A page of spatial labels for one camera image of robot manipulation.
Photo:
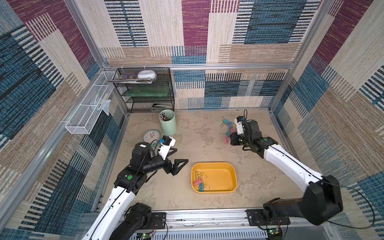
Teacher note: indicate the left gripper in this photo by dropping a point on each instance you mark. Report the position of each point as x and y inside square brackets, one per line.
[167, 168]

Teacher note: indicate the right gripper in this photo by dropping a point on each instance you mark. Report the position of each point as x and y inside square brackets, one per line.
[235, 139]

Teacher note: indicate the yellow binder clip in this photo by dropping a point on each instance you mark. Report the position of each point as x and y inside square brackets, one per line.
[198, 174]

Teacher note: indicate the pink binder clip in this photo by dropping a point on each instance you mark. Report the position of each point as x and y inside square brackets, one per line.
[197, 182]

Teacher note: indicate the yellow storage tray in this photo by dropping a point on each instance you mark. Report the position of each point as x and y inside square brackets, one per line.
[220, 177]

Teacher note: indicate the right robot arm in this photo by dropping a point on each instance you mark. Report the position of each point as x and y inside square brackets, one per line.
[322, 199]

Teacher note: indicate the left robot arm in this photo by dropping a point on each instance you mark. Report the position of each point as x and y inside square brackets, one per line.
[118, 220]

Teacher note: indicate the green round clock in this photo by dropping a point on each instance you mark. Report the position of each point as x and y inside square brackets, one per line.
[152, 137]

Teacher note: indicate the green pen cup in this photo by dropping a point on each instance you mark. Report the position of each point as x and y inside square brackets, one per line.
[168, 122]

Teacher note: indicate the white oval device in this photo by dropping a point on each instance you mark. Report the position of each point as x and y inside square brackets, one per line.
[147, 74]

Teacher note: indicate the magazines on shelf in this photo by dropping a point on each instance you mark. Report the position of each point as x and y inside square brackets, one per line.
[132, 79]

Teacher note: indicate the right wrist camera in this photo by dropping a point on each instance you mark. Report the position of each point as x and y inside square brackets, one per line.
[239, 124]

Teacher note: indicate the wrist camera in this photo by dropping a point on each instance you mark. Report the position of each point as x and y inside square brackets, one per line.
[166, 143]
[239, 124]

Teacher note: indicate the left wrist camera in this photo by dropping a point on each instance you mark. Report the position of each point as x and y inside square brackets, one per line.
[166, 143]

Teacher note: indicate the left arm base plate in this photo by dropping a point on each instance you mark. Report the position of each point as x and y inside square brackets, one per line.
[140, 221]

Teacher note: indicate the black wire shelf rack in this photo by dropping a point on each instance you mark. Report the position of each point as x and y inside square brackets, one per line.
[146, 98]

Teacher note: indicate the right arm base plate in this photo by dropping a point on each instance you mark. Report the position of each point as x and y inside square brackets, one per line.
[259, 217]

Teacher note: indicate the white wire wall basket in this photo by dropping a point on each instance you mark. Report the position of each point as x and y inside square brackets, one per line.
[92, 105]

